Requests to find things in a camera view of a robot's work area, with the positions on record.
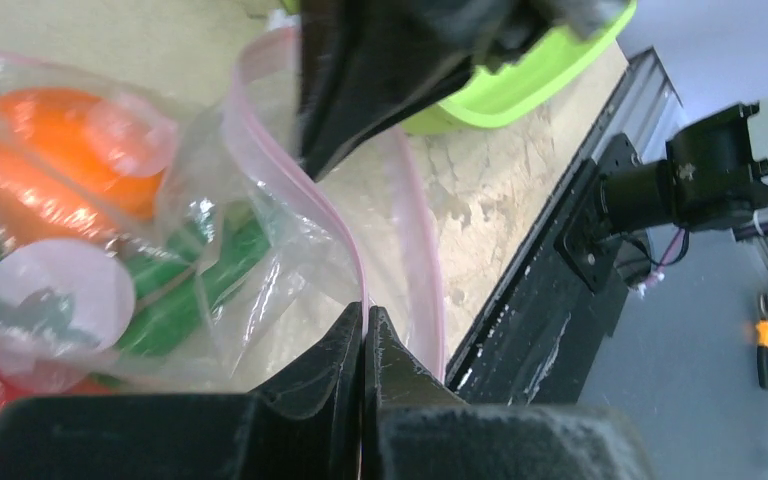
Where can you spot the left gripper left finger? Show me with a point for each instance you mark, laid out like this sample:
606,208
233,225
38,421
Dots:
302,423

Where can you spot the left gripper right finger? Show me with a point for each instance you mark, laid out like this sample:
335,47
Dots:
415,428

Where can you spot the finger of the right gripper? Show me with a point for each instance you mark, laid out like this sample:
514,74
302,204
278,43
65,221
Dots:
367,65

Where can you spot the clear zip top bag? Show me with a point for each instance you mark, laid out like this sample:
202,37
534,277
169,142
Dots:
365,235

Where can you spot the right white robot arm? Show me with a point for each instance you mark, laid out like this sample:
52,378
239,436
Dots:
714,176

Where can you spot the green fake bean pod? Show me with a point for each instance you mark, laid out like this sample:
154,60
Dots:
65,296

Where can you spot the orange fake fruit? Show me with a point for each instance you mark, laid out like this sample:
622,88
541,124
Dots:
77,165

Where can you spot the green plastic tray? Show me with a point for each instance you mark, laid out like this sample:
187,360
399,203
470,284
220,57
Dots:
495,98

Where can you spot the black metal base frame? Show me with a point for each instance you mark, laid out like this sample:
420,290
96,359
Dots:
536,337

